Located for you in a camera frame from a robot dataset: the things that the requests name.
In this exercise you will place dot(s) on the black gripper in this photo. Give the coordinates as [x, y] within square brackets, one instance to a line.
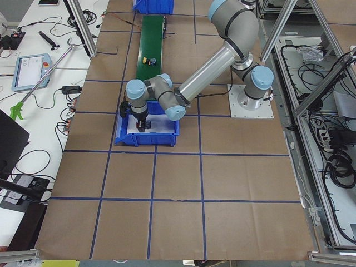
[139, 115]

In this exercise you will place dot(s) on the red mushroom push button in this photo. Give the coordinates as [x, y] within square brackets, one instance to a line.
[146, 125]

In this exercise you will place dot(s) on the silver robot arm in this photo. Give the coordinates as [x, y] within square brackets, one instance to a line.
[238, 27]

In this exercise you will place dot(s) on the white foam in left bin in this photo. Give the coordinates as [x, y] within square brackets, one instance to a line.
[159, 124]

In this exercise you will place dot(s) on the left blue plastic bin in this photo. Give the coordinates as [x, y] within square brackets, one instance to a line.
[136, 139]

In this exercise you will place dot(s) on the blue plastic bin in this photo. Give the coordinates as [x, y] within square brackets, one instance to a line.
[154, 6]
[136, 139]

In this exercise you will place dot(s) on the green conveyor belt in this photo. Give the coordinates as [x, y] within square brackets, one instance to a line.
[151, 42]

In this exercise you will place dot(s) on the black power adapter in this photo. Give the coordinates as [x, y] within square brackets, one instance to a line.
[74, 89]

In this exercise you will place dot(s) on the right blue plastic bin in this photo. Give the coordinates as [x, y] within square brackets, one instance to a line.
[154, 6]

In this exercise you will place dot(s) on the blue teach pendant tablet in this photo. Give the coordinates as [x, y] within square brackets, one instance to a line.
[29, 70]

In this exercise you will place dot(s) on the black angled handle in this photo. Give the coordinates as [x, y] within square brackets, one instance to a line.
[52, 43]

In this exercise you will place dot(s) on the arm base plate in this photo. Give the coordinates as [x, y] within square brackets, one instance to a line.
[241, 106]

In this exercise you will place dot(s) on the aluminium frame post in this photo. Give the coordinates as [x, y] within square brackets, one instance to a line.
[76, 15]

